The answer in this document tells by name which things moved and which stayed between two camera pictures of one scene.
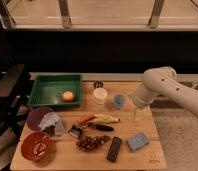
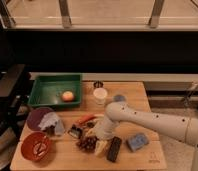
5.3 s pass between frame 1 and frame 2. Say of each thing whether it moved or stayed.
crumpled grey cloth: stayed
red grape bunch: stayed
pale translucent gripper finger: moved
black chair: stayed
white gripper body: moved
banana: stayed
